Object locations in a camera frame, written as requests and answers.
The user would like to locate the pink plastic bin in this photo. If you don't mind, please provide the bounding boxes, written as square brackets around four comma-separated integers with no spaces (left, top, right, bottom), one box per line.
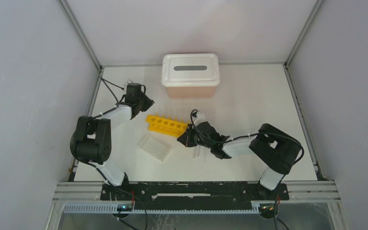
[166,86,216,99]

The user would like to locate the clear well plate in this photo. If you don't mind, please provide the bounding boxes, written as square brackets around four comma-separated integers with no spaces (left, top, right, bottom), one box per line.
[138,134,172,162]

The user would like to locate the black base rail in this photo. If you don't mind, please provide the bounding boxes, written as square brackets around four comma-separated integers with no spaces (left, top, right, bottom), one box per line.
[100,181,290,211]

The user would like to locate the yellow test tube rack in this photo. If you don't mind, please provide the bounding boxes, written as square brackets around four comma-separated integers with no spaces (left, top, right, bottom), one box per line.
[145,115,188,138]

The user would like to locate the white plastic bin lid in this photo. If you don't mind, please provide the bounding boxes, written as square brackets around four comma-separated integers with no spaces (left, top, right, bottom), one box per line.
[161,53,220,88]

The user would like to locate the left camera cable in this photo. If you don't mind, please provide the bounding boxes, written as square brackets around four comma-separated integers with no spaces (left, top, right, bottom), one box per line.
[99,76,126,104]

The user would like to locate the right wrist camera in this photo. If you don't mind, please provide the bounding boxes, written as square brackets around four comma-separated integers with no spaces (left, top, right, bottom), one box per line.
[191,109,207,126]

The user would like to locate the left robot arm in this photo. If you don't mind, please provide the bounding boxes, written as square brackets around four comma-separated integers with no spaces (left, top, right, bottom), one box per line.
[69,82,154,200]

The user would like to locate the blue capped tube left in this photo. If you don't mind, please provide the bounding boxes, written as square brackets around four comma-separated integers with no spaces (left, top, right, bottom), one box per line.
[193,147,198,159]

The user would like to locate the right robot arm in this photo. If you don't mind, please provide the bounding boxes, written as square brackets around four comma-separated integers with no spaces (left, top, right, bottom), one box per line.
[177,122,305,199]

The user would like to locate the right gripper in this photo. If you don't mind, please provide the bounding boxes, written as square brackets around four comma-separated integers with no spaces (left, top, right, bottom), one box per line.
[177,124,212,150]

